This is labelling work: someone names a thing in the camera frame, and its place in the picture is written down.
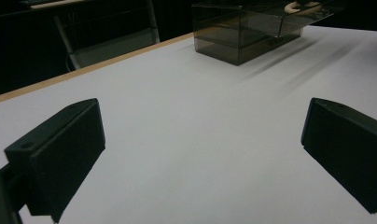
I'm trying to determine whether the white board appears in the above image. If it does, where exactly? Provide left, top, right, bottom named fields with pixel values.
left=0, top=25, right=377, bottom=224

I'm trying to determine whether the grey metal desk frame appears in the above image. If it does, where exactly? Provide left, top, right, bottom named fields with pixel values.
left=51, top=0, right=161, bottom=71

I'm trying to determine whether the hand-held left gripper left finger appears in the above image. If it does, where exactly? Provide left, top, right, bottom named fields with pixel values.
left=4, top=98, right=106, bottom=224

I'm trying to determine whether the smoky transparent drawer box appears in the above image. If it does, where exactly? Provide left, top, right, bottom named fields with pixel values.
left=191, top=0, right=345, bottom=66

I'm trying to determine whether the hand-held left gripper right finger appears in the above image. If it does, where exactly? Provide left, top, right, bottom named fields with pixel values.
left=300, top=97, right=377, bottom=215

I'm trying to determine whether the wooden table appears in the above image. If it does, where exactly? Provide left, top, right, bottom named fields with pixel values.
left=0, top=32, right=195, bottom=105

